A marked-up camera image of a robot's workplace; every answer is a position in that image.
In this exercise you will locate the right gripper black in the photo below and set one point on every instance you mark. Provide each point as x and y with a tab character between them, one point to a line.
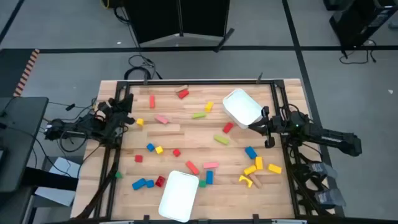
272	126

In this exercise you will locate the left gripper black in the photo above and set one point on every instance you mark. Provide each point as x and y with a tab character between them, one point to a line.
124	109

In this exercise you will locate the small yellow cube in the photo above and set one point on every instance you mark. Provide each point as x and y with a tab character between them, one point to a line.
140	122
159	150

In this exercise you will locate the blue rectangular block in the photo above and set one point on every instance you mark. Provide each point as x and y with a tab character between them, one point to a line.
209	177
251	152

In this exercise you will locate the long red block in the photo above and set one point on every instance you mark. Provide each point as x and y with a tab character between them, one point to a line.
152	101

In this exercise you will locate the yellow rectangular block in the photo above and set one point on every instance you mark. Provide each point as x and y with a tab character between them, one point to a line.
259	162
209	106
275	168
249	170

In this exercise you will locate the long light green block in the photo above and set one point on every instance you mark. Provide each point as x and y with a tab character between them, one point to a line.
221	139
199	115

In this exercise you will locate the small blue cube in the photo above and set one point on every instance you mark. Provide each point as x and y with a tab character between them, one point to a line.
150	147
150	183

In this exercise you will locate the natural wooden block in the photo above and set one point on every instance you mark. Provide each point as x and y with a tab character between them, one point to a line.
182	88
256	181

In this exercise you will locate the yellow round block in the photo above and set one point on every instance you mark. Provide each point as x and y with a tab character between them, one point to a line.
245	180

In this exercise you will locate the small green cube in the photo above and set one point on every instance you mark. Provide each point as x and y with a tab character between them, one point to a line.
202	183
118	175

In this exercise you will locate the long blue block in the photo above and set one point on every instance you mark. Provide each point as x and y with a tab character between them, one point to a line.
139	183

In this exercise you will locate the dark red printed cube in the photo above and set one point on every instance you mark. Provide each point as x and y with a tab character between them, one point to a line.
160	181

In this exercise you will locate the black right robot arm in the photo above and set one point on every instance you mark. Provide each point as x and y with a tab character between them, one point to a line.
335	140

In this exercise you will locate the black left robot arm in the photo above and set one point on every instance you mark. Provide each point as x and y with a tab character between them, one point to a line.
93	124

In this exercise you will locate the white plastic storage bin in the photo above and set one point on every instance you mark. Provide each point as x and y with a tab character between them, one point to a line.
242	107
178	196

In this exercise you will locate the grey power supply brick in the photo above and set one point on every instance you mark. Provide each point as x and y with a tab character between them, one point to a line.
323	169
329	197

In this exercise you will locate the small red yellow block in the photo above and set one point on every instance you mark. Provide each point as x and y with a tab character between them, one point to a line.
192	167

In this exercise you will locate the white flat board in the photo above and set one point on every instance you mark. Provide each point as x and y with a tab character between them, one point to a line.
66	166

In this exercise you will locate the black folding partition screen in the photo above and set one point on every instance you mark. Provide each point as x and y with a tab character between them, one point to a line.
155	18

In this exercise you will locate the orange striped hazard strip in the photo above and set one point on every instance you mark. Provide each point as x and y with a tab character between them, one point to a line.
26	73

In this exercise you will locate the black side desk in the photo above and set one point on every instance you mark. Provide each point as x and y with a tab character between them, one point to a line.
21	140

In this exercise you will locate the black computer tower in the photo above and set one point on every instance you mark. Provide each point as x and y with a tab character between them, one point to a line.
357	21

